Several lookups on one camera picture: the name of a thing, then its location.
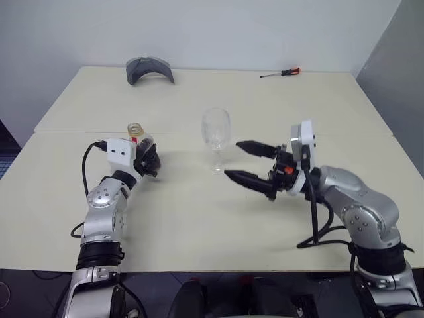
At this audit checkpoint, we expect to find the clear wine glass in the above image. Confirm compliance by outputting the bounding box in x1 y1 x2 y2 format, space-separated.
201 107 231 174

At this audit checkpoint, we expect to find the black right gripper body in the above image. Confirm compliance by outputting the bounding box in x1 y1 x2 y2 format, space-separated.
266 144 304 200

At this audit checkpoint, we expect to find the orange and black handled screwdriver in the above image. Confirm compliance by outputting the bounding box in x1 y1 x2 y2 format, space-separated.
260 67 301 80

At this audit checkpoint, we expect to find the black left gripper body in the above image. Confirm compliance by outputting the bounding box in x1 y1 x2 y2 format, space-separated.
131 153 159 179

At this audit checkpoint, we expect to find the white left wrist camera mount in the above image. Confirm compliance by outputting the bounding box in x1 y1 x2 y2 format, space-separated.
106 138 144 182

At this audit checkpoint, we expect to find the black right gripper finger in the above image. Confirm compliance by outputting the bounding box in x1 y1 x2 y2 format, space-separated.
235 140 278 159
223 169 278 201

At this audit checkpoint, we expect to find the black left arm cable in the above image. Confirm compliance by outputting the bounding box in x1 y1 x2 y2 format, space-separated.
69 140 109 239

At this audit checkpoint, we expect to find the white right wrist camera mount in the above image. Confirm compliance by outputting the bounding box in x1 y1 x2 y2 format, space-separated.
286 119 316 197

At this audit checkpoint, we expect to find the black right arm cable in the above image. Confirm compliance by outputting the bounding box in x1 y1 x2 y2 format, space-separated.
295 145 358 250

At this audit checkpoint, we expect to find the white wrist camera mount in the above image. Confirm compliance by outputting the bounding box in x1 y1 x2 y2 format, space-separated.
286 119 316 197
106 138 144 182

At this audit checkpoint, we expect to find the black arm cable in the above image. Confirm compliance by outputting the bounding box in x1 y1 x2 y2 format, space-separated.
295 145 358 250
69 140 109 239

